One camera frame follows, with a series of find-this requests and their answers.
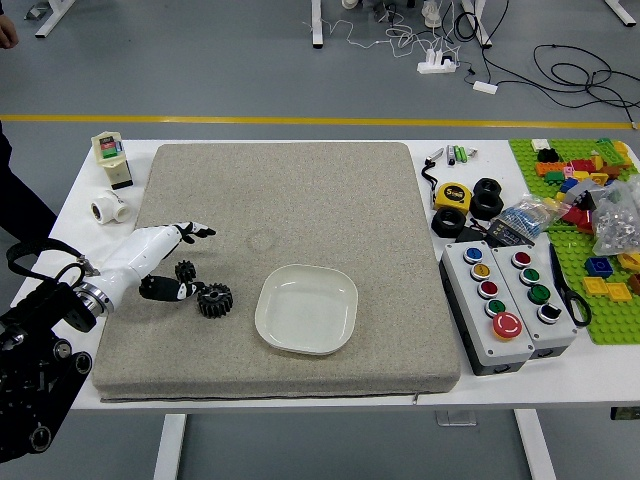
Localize long green toy brick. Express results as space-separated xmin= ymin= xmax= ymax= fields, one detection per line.
xmin=594 ymin=138 xmax=621 ymax=164

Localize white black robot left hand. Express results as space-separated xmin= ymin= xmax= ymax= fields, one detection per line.
xmin=92 ymin=221 xmax=218 ymax=307

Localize green brick baseplate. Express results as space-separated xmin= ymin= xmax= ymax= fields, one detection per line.
xmin=508 ymin=137 xmax=640 ymax=346

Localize cream switch box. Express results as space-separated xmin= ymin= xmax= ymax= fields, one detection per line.
xmin=91 ymin=131 xmax=134 ymax=191

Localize black printed card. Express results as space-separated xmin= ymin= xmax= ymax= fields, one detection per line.
xmin=487 ymin=219 xmax=535 ymax=249

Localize white desk leg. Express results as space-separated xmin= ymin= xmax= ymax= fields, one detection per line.
xmin=310 ymin=0 xmax=331 ymax=49
xmin=34 ymin=0 xmax=79 ymax=37
xmin=604 ymin=0 xmax=640 ymax=27
xmin=462 ymin=0 xmax=494 ymax=49

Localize white power strip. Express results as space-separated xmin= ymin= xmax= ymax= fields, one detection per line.
xmin=417 ymin=48 xmax=460 ymax=75

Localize white pipe tee fitting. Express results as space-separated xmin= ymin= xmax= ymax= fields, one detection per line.
xmin=90 ymin=188 xmax=134 ymax=227

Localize person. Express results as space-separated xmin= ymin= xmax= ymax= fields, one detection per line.
xmin=0 ymin=9 xmax=59 ymax=246

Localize clear bag of blue parts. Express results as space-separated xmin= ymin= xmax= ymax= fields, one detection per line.
xmin=492 ymin=194 xmax=569 ymax=239

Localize big black gear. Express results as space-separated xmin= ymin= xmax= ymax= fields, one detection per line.
xmin=196 ymin=282 xmax=235 ymax=319

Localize white floor cable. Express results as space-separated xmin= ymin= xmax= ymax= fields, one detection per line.
xmin=302 ymin=18 xmax=464 ymax=62

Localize person's right hand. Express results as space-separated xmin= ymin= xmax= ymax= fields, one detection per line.
xmin=0 ymin=14 xmax=19 ymax=49

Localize five-button grey control box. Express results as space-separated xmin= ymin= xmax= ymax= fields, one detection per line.
xmin=438 ymin=240 xmax=535 ymax=377

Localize yellow tape measure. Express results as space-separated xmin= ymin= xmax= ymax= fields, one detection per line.
xmin=433 ymin=181 xmax=474 ymax=212

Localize silver stick with black lanyard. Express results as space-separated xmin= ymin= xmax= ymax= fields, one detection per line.
xmin=421 ymin=147 xmax=446 ymax=196

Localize grey table bracket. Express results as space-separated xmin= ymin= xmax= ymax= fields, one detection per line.
xmin=434 ymin=409 xmax=477 ymax=427

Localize black scissors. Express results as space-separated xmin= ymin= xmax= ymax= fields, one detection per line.
xmin=548 ymin=243 xmax=593 ymax=329

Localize black floor cable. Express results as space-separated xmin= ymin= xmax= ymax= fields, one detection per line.
xmin=452 ymin=0 xmax=640 ymax=126

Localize white square plate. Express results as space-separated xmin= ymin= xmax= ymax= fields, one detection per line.
xmin=254 ymin=264 xmax=359 ymax=357

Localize white table leg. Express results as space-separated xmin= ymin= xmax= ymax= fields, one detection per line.
xmin=152 ymin=413 xmax=187 ymax=480
xmin=514 ymin=409 xmax=557 ymax=480

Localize four-button grey control box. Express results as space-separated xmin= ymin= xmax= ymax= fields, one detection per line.
xmin=492 ymin=243 xmax=579 ymax=360

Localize clear bag of silver screws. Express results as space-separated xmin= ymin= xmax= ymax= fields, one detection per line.
xmin=589 ymin=174 xmax=640 ymax=256

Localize black flat pouch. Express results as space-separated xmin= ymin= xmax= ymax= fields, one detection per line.
xmin=455 ymin=223 xmax=494 ymax=246

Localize grey-brown mat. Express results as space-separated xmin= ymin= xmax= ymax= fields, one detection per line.
xmin=91 ymin=142 xmax=462 ymax=403

